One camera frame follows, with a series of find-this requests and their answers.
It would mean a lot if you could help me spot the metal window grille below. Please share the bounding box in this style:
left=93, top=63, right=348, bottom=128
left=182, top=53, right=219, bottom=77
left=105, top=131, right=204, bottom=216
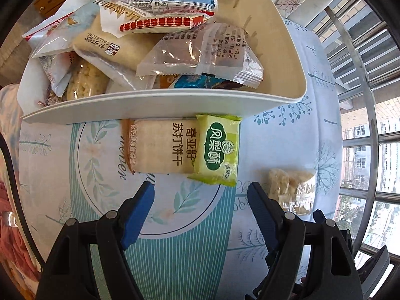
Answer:
left=304, top=0, right=400, bottom=257

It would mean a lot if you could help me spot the pink fleece blanket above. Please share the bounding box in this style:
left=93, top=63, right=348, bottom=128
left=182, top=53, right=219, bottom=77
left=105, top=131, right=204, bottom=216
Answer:
left=0, top=175, right=43, bottom=291

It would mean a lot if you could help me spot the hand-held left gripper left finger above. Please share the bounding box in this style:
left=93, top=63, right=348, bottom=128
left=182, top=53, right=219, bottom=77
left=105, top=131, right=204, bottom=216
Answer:
left=36, top=180, right=156, bottom=300

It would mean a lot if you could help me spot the blue red biscuit pack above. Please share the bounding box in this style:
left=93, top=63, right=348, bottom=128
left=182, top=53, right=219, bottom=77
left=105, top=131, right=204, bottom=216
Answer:
left=112, top=0, right=218, bottom=17

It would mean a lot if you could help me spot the small blue snack packet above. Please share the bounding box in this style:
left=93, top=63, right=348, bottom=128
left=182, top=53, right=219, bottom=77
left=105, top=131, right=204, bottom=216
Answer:
left=172, top=73, right=221, bottom=90

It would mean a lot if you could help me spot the green pastry packet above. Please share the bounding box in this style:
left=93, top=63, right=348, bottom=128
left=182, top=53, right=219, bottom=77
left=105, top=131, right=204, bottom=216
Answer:
left=187, top=113, right=243, bottom=188

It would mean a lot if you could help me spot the brown pastry packet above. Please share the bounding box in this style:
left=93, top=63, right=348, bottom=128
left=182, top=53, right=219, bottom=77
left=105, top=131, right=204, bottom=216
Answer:
left=135, top=23, right=265, bottom=91

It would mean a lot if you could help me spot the black cable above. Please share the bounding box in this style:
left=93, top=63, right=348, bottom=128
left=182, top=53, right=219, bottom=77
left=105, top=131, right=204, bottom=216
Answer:
left=0, top=131, right=46, bottom=268

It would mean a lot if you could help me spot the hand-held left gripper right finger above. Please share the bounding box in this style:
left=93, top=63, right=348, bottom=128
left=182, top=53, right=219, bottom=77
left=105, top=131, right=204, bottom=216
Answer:
left=247, top=181, right=365, bottom=300

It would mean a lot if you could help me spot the cream bread packet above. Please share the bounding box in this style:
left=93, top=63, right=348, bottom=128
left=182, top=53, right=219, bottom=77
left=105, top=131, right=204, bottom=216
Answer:
left=72, top=0, right=163, bottom=80

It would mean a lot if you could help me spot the beige soda cracker packet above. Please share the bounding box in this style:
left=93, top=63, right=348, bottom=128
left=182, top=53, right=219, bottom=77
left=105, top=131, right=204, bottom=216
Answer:
left=121, top=118, right=201, bottom=176

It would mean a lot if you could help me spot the clear packet with red stripes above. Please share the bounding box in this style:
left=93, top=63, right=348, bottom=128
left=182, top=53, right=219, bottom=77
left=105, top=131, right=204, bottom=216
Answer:
left=118, top=14, right=214, bottom=34

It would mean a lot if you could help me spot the white plastic bin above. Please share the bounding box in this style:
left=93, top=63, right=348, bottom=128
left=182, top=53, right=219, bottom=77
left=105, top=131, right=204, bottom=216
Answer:
left=20, top=0, right=309, bottom=125

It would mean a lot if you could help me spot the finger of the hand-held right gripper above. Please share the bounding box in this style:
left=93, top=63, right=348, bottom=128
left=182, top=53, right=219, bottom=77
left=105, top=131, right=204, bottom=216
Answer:
left=312, top=209, right=355, bottom=258
left=356, top=245, right=395, bottom=300

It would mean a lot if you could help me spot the pastel patterned blanket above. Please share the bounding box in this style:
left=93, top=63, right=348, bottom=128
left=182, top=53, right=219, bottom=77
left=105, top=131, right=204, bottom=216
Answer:
left=0, top=84, right=24, bottom=138

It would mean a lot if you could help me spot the clear crispy rice snack packet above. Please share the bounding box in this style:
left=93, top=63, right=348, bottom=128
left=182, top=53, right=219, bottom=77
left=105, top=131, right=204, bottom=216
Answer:
left=266, top=168, right=317, bottom=216

